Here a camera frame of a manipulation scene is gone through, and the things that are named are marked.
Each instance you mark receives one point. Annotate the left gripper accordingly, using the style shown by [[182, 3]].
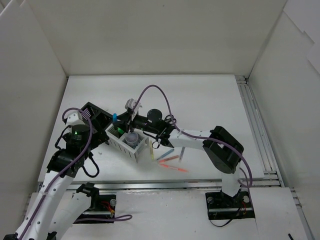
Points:
[[100, 120]]

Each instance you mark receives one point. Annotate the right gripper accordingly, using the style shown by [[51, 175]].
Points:
[[129, 123]]

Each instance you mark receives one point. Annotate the blue highlighter marker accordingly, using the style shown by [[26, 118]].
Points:
[[114, 118]]

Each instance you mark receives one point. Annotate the green highlighter marker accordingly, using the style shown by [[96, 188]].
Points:
[[120, 130]]

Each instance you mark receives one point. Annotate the clear jar of paper clips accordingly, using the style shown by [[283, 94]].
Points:
[[132, 139]]

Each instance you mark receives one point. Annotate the blue pen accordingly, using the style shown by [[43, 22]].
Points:
[[165, 154]]

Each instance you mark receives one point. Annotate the orange brown pen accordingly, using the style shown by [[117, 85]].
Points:
[[169, 159]]

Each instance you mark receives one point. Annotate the purple pen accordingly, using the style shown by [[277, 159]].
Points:
[[181, 154]]

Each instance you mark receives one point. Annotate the neon orange pen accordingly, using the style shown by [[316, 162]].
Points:
[[173, 167]]

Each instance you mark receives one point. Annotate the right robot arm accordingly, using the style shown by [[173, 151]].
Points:
[[220, 146]]

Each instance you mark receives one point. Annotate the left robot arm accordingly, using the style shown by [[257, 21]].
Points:
[[43, 222]]

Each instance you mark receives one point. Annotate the white slotted desk organizer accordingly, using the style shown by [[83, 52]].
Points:
[[117, 140]]

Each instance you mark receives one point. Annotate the yellow pen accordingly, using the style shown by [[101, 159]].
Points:
[[151, 151]]

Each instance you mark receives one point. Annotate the black handled scissors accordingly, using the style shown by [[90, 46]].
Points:
[[170, 119]]

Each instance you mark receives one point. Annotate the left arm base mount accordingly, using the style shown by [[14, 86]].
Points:
[[102, 207]]

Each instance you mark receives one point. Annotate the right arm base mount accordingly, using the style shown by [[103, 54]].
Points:
[[223, 209]]

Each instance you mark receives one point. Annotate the aluminium rail right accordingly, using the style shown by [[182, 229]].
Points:
[[265, 150]]

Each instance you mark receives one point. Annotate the aluminium rail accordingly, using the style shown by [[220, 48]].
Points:
[[269, 182], [265, 150]]

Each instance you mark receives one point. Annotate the aluminium rail front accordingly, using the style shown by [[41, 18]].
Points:
[[269, 182]]

